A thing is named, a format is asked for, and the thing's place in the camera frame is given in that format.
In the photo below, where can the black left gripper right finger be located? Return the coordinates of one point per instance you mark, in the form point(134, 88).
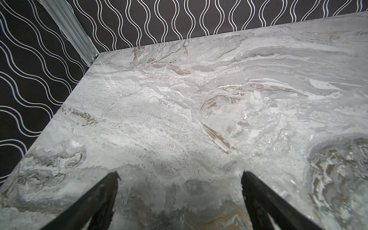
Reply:
point(263, 204)

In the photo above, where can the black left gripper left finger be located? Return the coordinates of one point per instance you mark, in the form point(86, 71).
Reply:
point(94, 208)

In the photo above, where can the aluminium corner frame post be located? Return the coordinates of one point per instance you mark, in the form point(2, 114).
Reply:
point(63, 15)

